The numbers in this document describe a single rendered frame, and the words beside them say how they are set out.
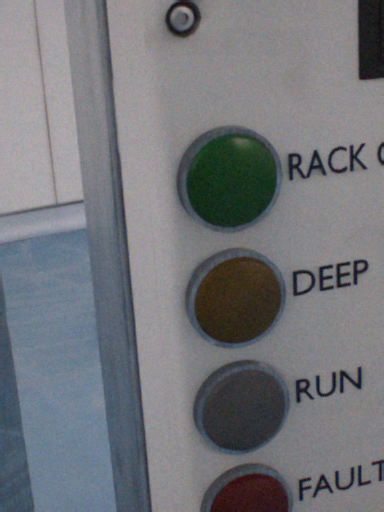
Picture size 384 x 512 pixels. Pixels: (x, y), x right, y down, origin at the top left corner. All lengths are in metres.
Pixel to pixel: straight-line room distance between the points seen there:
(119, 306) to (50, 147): 3.63
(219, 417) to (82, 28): 0.14
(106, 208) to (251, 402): 0.09
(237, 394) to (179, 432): 0.02
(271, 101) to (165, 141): 0.03
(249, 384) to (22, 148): 3.67
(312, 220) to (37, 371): 2.58
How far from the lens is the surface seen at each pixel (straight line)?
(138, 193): 0.31
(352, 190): 0.30
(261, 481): 0.32
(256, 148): 0.28
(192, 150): 0.28
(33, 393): 2.74
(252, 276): 0.29
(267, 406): 0.31
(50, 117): 3.96
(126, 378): 0.37
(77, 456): 2.43
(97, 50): 0.34
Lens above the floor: 1.23
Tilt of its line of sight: 20 degrees down
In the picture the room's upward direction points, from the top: 4 degrees counter-clockwise
